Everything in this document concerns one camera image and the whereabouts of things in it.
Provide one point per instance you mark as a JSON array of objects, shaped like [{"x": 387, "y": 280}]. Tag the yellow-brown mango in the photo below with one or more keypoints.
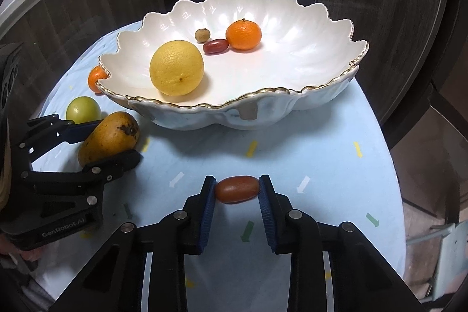
[{"x": 117, "y": 133}]

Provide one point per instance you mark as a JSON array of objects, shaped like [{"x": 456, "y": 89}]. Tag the orange tangerine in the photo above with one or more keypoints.
[
  {"x": 243, "y": 35},
  {"x": 96, "y": 74}
]

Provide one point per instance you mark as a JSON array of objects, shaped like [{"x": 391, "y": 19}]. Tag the person's hand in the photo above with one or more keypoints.
[{"x": 7, "y": 248}]

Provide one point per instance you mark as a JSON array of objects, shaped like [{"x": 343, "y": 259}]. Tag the dark wood cabinet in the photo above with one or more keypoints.
[{"x": 400, "y": 34}]

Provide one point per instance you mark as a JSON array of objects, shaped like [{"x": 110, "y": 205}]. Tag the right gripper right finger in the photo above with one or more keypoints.
[{"x": 362, "y": 279}]

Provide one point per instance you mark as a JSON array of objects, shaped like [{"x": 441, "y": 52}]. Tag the large yellow grapefruit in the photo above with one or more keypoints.
[{"x": 176, "y": 68}]

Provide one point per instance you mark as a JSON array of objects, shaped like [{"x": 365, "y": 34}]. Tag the red-brown jujube date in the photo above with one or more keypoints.
[{"x": 234, "y": 190}]

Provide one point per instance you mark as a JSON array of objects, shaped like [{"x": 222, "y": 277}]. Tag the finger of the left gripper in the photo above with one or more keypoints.
[
  {"x": 45, "y": 133},
  {"x": 108, "y": 169}
]

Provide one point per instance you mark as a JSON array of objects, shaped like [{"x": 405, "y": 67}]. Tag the light blue patterned tablecloth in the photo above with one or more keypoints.
[{"x": 332, "y": 162}]

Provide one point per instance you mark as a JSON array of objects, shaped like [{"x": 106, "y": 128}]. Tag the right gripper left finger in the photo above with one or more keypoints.
[{"x": 113, "y": 279}]

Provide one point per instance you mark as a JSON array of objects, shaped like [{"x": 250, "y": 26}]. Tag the white scalloped ceramic bowl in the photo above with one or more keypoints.
[{"x": 304, "y": 60}]

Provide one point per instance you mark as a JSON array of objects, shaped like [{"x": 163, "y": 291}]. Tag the red jujube date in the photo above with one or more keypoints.
[{"x": 215, "y": 46}]

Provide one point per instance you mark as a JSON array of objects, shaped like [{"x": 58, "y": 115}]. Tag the brown longan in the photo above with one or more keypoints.
[{"x": 202, "y": 35}]

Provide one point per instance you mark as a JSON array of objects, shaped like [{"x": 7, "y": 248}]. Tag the green apple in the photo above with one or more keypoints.
[{"x": 83, "y": 109}]

